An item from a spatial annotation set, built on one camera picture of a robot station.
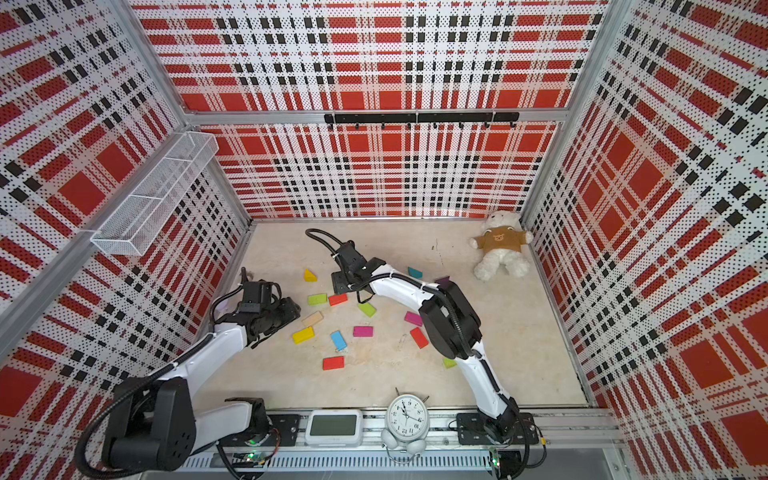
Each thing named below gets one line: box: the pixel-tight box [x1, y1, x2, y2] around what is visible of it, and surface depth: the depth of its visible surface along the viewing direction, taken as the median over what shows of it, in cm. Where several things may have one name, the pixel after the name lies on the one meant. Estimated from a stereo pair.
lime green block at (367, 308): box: [357, 302, 377, 318], surface depth 97 cm
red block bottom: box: [322, 356, 345, 371], surface depth 87 cm
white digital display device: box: [305, 409, 363, 448], surface depth 72 cm
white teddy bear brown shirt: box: [468, 210, 534, 281], surface depth 106 cm
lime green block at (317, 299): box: [307, 293, 328, 306], surface depth 101 cm
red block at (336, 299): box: [328, 293, 348, 307], surface depth 100 cm
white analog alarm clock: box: [381, 387, 430, 455], surface depth 73 cm
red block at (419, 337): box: [410, 327, 429, 349], surface depth 92 cm
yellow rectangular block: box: [292, 326, 315, 345], surface depth 92 cm
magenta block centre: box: [352, 326, 374, 338], surface depth 93 cm
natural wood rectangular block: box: [301, 310, 324, 327], surface depth 95 cm
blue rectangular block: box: [330, 330, 347, 351], surface depth 91 cm
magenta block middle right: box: [404, 311, 423, 327], surface depth 95 cm
